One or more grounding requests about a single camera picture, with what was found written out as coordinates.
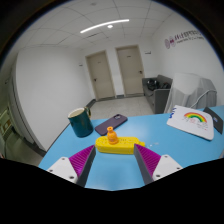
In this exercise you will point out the grey sofa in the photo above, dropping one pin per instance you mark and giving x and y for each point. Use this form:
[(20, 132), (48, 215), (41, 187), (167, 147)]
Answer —
[(160, 98)]

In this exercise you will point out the beige door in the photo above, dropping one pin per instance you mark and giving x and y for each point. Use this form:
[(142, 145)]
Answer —
[(101, 76), (130, 70)]

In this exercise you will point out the dark green mug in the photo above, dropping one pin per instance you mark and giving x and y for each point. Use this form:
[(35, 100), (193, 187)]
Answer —
[(81, 125)]

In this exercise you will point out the long ceiling light strip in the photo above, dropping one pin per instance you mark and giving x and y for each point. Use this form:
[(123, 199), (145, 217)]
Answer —
[(104, 25)]

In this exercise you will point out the purple wall sign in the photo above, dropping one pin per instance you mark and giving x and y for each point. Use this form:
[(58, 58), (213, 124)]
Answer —
[(183, 38)]

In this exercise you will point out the round ceiling light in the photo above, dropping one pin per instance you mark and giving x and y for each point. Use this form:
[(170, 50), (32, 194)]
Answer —
[(110, 26)]

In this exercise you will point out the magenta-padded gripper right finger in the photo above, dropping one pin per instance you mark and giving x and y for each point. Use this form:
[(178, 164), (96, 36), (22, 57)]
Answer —
[(148, 160)]

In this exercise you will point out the orange charger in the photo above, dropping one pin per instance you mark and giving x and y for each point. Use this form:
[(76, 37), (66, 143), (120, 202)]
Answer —
[(112, 136)]

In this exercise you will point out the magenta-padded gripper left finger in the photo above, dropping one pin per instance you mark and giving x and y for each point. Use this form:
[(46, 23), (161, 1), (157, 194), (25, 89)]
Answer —
[(81, 161)]

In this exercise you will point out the dark grey notebook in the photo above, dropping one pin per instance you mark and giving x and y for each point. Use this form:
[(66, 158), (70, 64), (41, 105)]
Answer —
[(216, 119)]

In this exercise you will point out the yellow power strip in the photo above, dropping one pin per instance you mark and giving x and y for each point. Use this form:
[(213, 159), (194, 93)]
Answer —
[(123, 146)]

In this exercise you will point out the purple smartphone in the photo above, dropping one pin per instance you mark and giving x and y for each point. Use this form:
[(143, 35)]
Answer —
[(111, 124)]

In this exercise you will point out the black bag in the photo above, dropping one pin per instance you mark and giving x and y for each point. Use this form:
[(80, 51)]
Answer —
[(156, 85)]

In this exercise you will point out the white cloth-covered equipment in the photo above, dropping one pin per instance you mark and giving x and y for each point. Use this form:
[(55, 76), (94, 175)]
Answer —
[(188, 90)]

